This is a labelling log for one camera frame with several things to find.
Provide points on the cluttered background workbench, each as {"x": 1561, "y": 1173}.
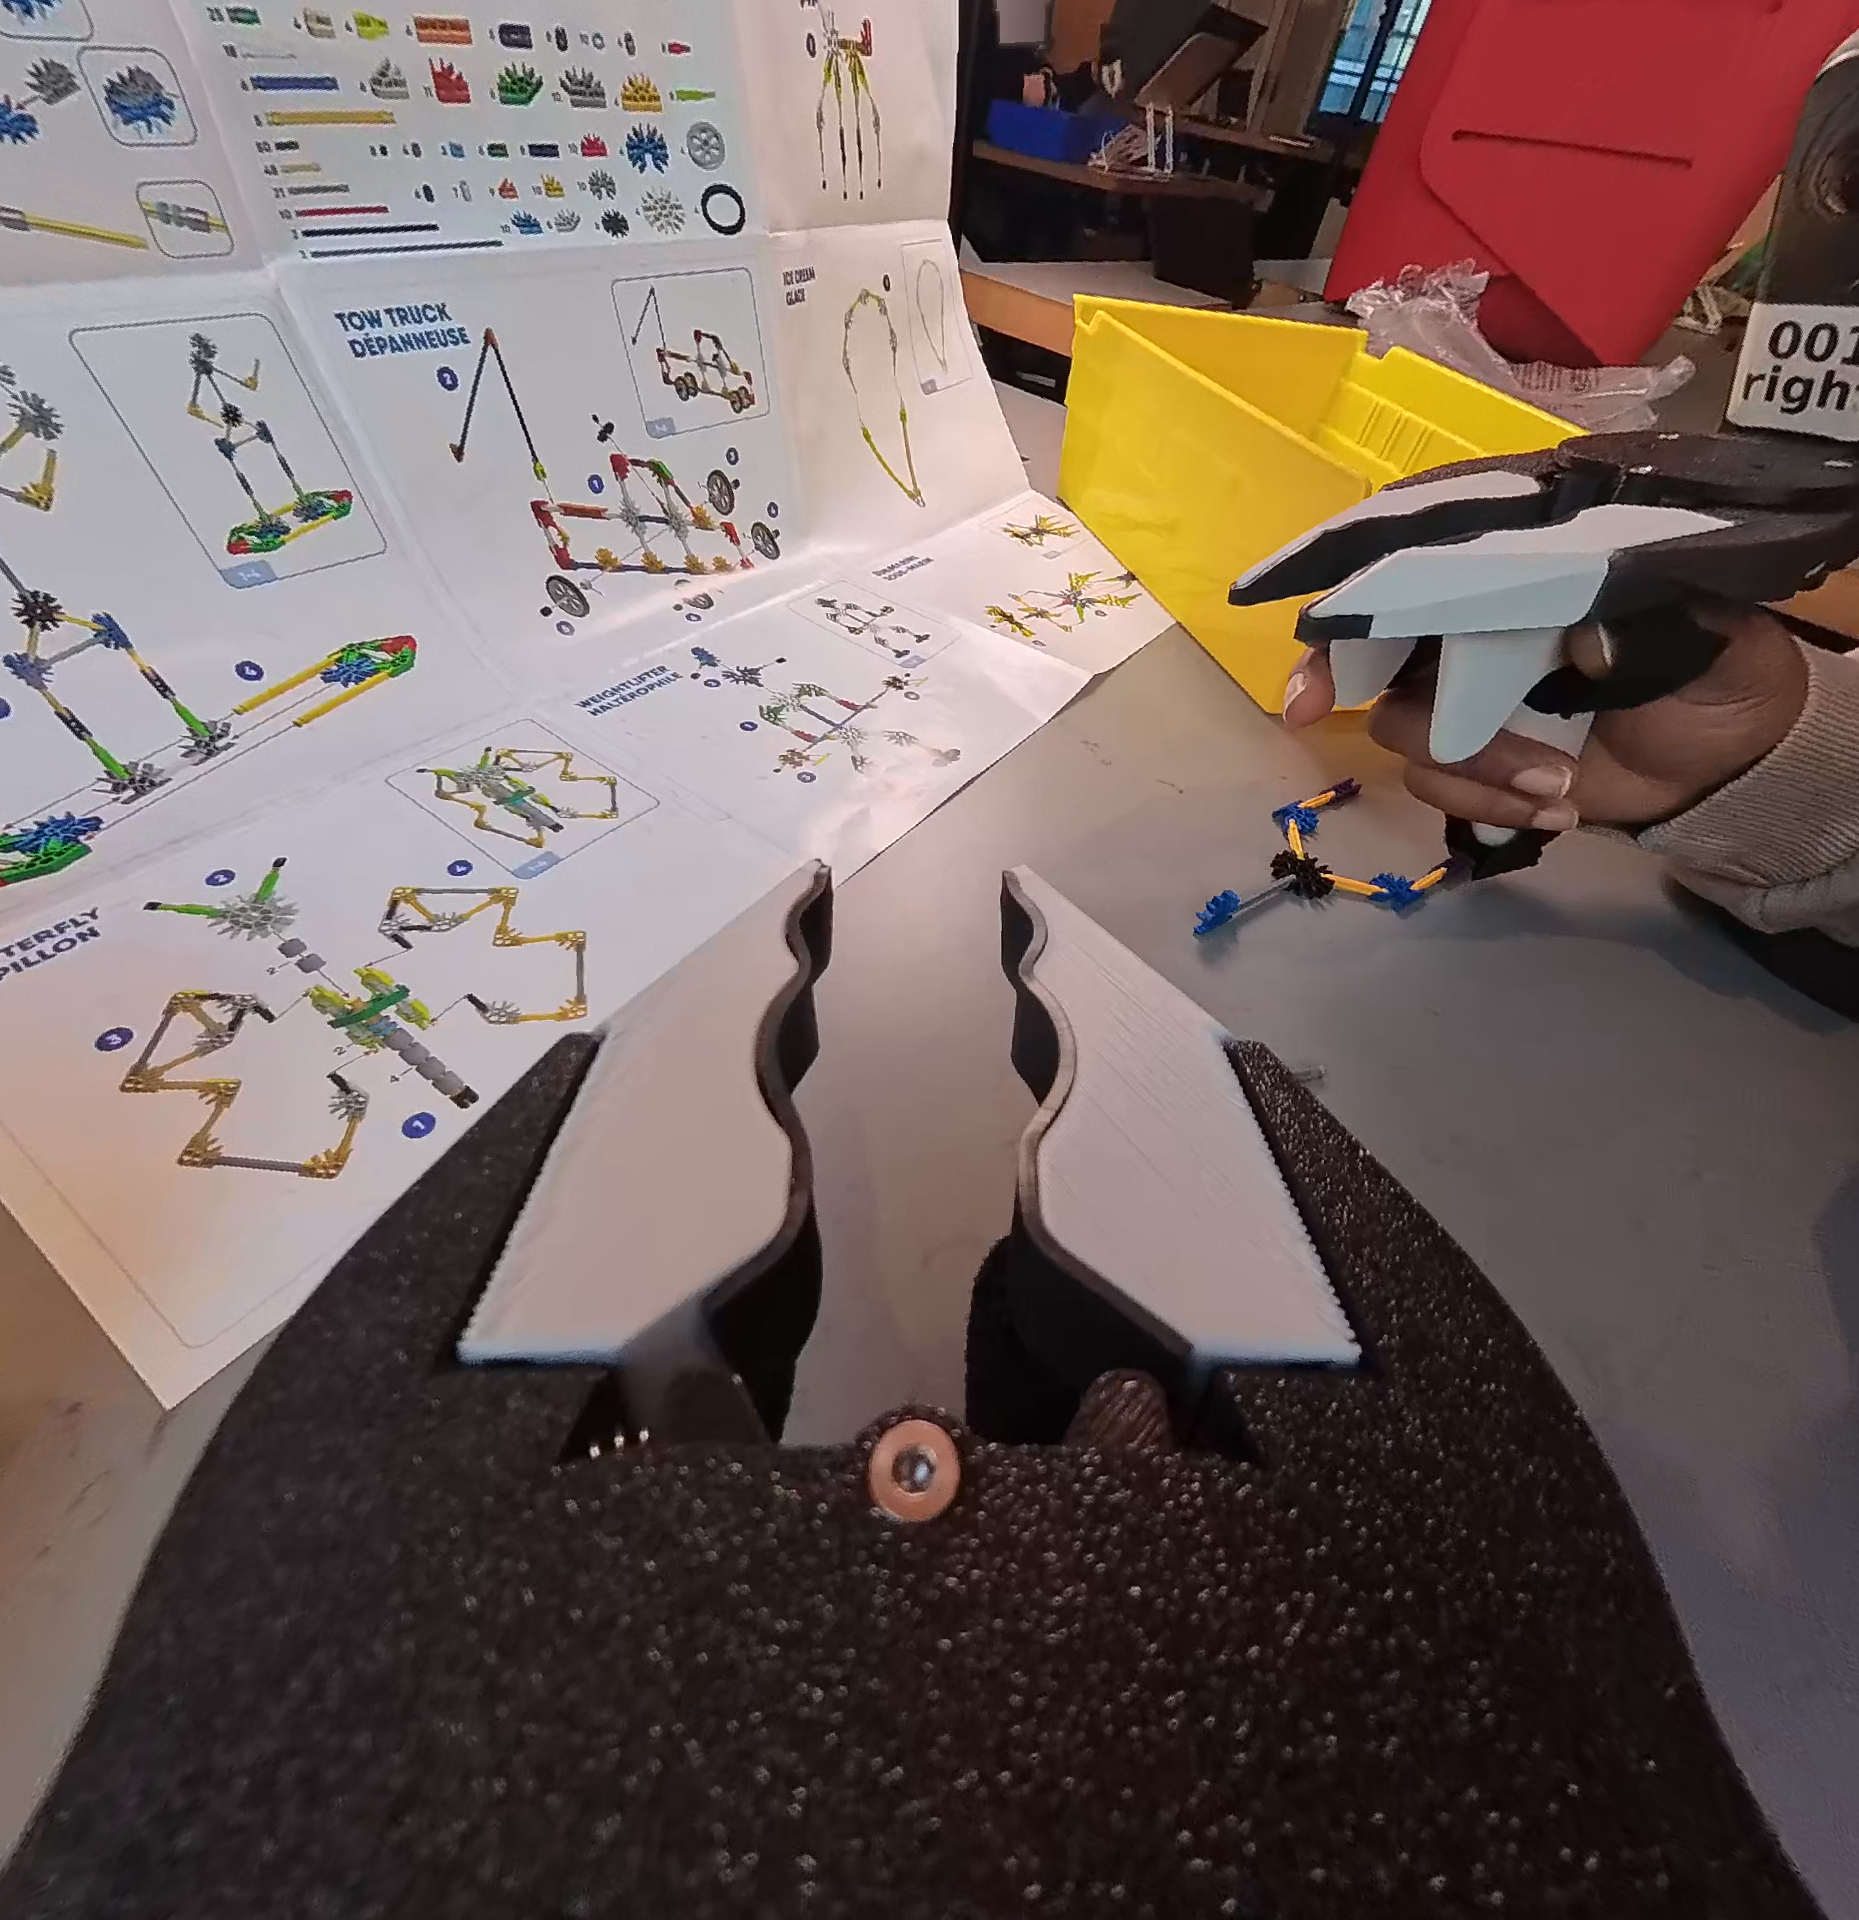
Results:
{"x": 1168, "y": 165}

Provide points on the grey desk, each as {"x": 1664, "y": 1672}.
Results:
{"x": 1543, "y": 1199}

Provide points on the blue yellow toy rod model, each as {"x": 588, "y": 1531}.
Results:
{"x": 1301, "y": 871}

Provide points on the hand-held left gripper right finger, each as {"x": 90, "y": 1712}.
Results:
{"x": 1184, "y": 1185}

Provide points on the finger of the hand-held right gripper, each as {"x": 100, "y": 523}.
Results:
{"x": 1394, "y": 517}
{"x": 1499, "y": 578}

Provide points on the blue storage bin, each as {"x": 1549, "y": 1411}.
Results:
{"x": 1041, "y": 130}

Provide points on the yellow parts bin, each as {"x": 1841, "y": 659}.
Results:
{"x": 1168, "y": 495}

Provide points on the grey toy rod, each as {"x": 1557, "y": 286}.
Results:
{"x": 1260, "y": 896}

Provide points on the clear plastic bag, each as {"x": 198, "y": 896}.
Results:
{"x": 1589, "y": 382}

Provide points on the red felt bag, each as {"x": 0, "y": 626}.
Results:
{"x": 1543, "y": 150}

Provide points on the white instruction sheet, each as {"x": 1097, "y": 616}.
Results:
{"x": 418, "y": 676}

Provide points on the person's right forearm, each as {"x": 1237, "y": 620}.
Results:
{"x": 1812, "y": 809}

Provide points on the person's right hand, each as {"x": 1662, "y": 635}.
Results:
{"x": 1677, "y": 750}

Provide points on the blue toy connector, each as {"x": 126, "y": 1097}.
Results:
{"x": 1218, "y": 913}

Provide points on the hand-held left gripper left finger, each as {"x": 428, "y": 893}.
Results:
{"x": 644, "y": 1185}

